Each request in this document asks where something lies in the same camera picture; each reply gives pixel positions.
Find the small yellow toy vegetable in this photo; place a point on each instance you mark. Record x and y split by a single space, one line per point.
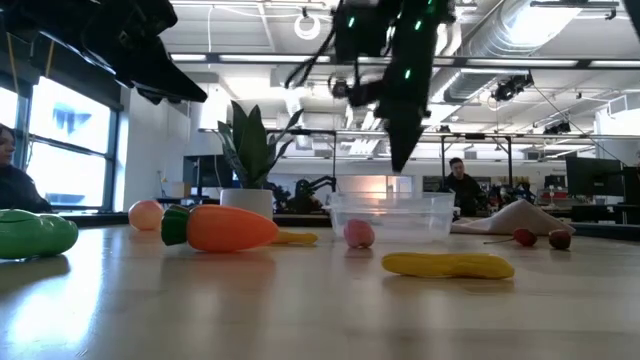
300 238

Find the large window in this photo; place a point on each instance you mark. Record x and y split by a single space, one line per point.
70 115

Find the green toy pea pod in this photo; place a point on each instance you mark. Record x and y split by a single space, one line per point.
35 235

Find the orange toy carrot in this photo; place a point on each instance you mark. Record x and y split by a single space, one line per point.
225 228

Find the white plant pot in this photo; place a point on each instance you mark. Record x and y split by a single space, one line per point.
247 200

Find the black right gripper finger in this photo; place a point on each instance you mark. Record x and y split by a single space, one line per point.
388 132
406 140

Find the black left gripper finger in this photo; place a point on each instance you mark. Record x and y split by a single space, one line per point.
150 98
170 80

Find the yellow toy banana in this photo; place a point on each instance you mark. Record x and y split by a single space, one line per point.
450 266

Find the green succulent plant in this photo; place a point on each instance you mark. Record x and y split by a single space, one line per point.
252 150

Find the long ceiling light strip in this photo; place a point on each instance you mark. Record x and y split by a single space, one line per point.
275 58

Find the clear plastic tupperware container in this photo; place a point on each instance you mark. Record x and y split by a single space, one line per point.
400 220

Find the peach toy fruit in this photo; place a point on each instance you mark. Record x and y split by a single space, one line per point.
145 215

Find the black ceiling-mounted device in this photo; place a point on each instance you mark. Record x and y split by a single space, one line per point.
510 88

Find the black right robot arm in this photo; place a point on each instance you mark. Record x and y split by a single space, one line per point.
365 35

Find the person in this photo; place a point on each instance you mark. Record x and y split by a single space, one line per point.
20 192
465 192

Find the black background robot arm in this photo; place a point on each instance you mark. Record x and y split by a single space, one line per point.
305 192

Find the black metal gantry frame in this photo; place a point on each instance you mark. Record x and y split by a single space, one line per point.
475 136
320 132

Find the pink toy fruit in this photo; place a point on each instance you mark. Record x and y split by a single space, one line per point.
358 233

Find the black ceiling camera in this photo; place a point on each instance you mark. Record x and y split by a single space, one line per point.
340 89

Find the beige cloth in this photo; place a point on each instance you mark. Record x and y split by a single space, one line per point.
515 217

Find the black computer monitor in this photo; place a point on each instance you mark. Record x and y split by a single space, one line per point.
205 172
595 177

